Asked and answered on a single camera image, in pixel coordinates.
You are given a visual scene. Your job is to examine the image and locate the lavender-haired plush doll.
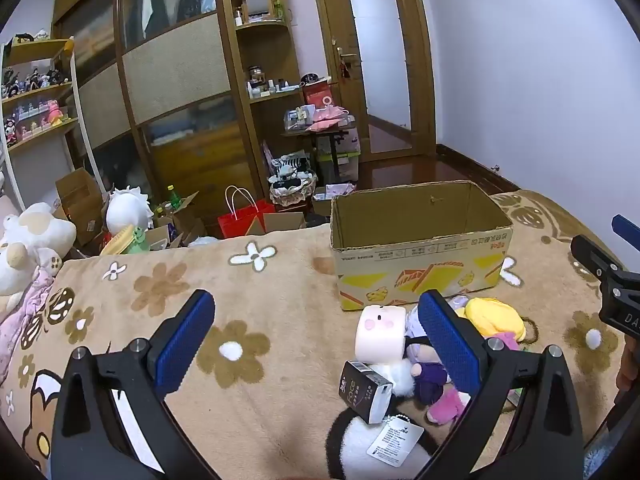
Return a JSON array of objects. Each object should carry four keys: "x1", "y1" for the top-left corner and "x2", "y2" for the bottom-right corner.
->
[{"x1": 404, "y1": 307, "x2": 450, "y2": 405}]

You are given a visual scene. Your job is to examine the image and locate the pink marshmallow face plush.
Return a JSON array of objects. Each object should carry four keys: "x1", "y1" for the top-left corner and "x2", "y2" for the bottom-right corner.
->
[{"x1": 353, "y1": 303, "x2": 407, "y2": 365}]

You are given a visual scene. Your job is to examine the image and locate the wooden corner shelf unit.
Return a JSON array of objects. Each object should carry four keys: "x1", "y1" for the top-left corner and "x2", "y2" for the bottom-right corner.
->
[{"x1": 219, "y1": 0, "x2": 303, "y2": 201}]

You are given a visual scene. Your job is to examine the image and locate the open brown cardboard box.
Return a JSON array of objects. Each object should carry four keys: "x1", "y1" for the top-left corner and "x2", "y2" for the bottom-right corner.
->
[{"x1": 54, "y1": 167, "x2": 110, "y2": 247}]

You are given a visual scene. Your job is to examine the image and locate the white and brown plush cat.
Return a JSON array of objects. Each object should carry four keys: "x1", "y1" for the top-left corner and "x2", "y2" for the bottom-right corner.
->
[{"x1": 0, "y1": 202, "x2": 77, "y2": 297}]

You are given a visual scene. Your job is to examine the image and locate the small black carton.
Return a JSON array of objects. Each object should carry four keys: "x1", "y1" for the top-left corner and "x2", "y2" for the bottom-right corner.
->
[{"x1": 340, "y1": 360, "x2": 395, "y2": 425}]

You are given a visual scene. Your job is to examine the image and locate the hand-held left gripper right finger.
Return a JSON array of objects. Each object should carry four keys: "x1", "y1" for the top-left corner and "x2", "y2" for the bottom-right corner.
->
[{"x1": 415, "y1": 289, "x2": 586, "y2": 480}]

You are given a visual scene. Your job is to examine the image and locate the rows of small figurines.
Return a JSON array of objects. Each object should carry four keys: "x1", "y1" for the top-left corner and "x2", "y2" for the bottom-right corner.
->
[{"x1": 0, "y1": 62, "x2": 71, "y2": 147}]

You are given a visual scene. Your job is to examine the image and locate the person's right hand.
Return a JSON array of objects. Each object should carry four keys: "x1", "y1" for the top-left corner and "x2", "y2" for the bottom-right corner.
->
[{"x1": 616, "y1": 336, "x2": 640, "y2": 394}]

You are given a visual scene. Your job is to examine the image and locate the white fluffy plush ball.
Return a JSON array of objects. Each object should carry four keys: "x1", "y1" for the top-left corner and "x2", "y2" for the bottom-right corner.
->
[{"x1": 386, "y1": 360, "x2": 417, "y2": 397}]

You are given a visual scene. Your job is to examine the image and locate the brass door handle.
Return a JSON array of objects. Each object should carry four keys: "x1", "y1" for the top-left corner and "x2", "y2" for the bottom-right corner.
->
[{"x1": 336, "y1": 46, "x2": 362, "y2": 80}]

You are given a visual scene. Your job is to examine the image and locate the white paper hang tag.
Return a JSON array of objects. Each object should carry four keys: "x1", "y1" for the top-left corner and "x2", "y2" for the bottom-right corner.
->
[{"x1": 367, "y1": 414, "x2": 424, "y2": 467}]

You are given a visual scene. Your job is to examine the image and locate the flat brown cardboard carton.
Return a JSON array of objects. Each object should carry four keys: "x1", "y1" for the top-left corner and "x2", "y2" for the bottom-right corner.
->
[{"x1": 262, "y1": 211, "x2": 307, "y2": 234}]

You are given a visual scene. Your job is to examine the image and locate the lace basket with plush toys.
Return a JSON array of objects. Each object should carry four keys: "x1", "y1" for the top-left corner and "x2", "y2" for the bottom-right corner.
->
[{"x1": 268, "y1": 152, "x2": 319, "y2": 207}]

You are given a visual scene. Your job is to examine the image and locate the pink crumpled cloth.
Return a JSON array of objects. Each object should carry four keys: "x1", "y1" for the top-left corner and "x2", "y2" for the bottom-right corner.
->
[{"x1": 0, "y1": 264, "x2": 57, "y2": 361}]

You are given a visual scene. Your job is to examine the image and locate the white storage bin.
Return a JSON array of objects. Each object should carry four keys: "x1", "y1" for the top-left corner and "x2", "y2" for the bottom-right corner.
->
[{"x1": 316, "y1": 130, "x2": 362, "y2": 182}]

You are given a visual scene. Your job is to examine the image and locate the red paper bag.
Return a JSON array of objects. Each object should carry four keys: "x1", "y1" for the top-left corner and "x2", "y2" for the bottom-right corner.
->
[{"x1": 217, "y1": 185, "x2": 277, "y2": 241}]

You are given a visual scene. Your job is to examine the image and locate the grey-blue fuzzy cloth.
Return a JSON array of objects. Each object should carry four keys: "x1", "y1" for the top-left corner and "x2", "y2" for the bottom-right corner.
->
[{"x1": 584, "y1": 437, "x2": 618, "y2": 480}]

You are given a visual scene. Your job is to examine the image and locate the wooden door with glass panel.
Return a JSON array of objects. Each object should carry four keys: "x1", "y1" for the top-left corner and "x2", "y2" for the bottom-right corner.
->
[{"x1": 309, "y1": 0, "x2": 437, "y2": 163}]

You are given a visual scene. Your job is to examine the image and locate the small dark side table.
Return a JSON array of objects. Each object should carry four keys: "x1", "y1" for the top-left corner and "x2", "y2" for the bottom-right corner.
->
[{"x1": 281, "y1": 122, "x2": 357, "y2": 186}]

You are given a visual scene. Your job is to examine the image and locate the pink folded clothing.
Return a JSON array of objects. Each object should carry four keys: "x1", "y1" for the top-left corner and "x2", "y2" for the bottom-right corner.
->
[{"x1": 309, "y1": 106, "x2": 352, "y2": 132}]

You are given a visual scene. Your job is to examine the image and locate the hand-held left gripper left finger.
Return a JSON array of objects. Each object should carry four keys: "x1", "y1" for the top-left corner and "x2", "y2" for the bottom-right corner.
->
[{"x1": 50, "y1": 289, "x2": 217, "y2": 480}]

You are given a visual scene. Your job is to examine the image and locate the white-haired plush doll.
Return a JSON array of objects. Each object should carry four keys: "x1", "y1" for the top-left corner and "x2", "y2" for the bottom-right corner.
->
[{"x1": 104, "y1": 185, "x2": 154, "y2": 237}]

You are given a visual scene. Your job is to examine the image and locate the wooden sliding door wardrobe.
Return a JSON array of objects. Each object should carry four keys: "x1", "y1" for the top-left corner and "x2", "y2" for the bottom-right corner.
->
[{"x1": 51, "y1": 0, "x2": 262, "y2": 213}]

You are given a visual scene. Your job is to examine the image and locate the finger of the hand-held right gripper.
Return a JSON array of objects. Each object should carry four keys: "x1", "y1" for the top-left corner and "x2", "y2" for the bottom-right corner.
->
[
  {"x1": 571, "y1": 234, "x2": 627, "y2": 282},
  {"x1": 612, "y1": 214, "x2": 640, "y2": 252}
]

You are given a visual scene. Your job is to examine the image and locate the green and yellow plush toy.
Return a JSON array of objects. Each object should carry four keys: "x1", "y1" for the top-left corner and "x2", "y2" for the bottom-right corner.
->
[{"x1": 99, "y1": 225, "x2": 151, "y2": 257}]

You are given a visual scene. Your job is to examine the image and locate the printed cardboard box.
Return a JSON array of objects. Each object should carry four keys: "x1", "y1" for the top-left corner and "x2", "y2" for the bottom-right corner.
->
[{"x1": 329, "y1": 180, "x2": 515, "y2": 313}]

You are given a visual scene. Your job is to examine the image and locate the yellow wall shelf unit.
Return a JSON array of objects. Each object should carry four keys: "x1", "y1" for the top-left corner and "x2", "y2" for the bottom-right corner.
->
[{"x1": 0, "y1": 36, "x2": 83, "y2": 206}]

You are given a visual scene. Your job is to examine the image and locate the red gift box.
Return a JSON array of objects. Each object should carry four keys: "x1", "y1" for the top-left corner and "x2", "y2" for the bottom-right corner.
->
[{"x1": 302, "y1": 81, "x2": 334, "y2": 112}]

